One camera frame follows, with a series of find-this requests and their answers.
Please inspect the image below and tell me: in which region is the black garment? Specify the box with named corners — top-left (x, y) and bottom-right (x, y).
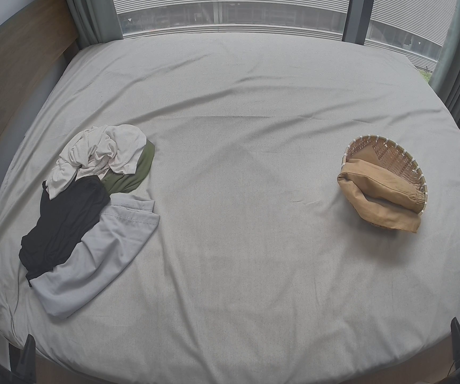
top-left (18, 175), bottom-right (111, 288)

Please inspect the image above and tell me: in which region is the pale grey garment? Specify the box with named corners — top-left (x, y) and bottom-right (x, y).
top-left (31, 193), bottom-right (162, 320)

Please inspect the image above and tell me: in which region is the white garment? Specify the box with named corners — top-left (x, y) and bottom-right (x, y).
top-left (47, 124), bottom-right (149, 200)

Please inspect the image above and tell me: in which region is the olive green garment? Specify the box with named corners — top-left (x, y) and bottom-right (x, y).
top-left (100, 139), bottom-right (156, 195)

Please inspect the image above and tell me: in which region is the round woven basket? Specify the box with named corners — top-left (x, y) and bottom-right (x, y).
top-left (341, 134), bottom-right (429, 229)

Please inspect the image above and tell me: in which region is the bed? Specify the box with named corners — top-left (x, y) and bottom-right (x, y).
top-left (0, 0), bottom-right (460, 384)

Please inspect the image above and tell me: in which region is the tan garment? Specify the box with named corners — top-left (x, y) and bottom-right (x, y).
top-left (337, 158), bottom-right (422, 234)

